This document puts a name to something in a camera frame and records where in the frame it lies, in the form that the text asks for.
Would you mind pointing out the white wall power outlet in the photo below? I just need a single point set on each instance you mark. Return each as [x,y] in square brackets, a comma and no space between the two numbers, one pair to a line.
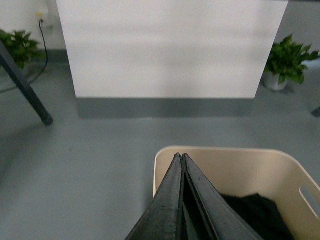
[40,17]

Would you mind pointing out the beige plastic laundry hamper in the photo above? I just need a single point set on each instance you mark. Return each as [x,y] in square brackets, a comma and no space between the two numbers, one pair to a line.
[246,171]

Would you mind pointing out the left green potted plant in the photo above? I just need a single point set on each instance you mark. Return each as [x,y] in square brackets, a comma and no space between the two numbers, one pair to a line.
[20,46]

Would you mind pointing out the right potted plant white pot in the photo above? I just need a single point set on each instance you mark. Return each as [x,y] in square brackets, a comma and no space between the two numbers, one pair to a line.
[285,64]

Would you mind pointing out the black printed t-shirt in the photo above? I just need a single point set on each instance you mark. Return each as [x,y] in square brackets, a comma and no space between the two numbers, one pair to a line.
[261,214]

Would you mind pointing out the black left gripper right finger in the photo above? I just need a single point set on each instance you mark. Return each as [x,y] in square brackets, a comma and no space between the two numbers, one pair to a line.
[209,214]

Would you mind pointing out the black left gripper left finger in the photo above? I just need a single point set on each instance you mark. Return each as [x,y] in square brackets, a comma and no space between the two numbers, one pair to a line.
[163,218]

